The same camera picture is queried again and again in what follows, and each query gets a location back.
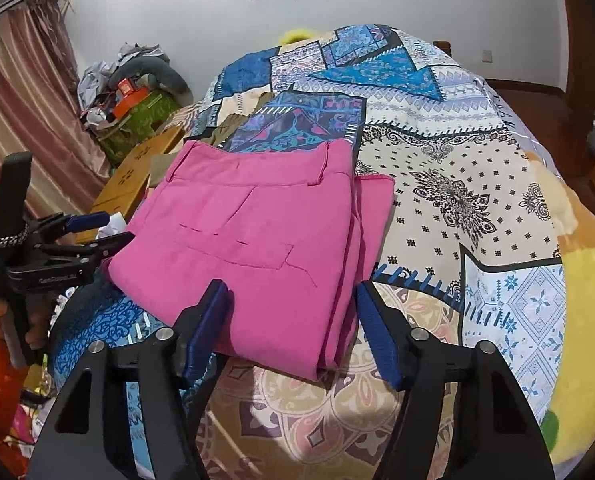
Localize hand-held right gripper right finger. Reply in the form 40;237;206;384
356;282;553;480

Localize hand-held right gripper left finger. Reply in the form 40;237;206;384
28;280;233;480

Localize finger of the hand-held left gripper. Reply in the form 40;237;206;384
42;231;134;267
29;212;112;241

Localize pink pants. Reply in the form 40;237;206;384
101;139;395;381

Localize person's left hand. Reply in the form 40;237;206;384
25;295;56;356

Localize white plastic bag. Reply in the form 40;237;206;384
95;212;128;241

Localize wooden lap desk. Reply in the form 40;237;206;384
72;125;186;246

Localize green patterned bag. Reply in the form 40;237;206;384
95;91;183;166

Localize orange box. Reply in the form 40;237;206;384
112;87;151;116

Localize striped pink curtain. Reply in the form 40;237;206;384
0;0;111;241

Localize pile of grey clothes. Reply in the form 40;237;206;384
78;42;171;106

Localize grey bolster pillow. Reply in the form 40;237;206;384
108;55;193;106

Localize patchwork printed blanket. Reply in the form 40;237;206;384
48;24;568;480

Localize yellow fleece blanket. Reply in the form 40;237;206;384
525;145;595;471

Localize yellow plush toy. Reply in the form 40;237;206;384
279;29;321;45

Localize braided black white strap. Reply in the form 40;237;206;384
0;222;30;249

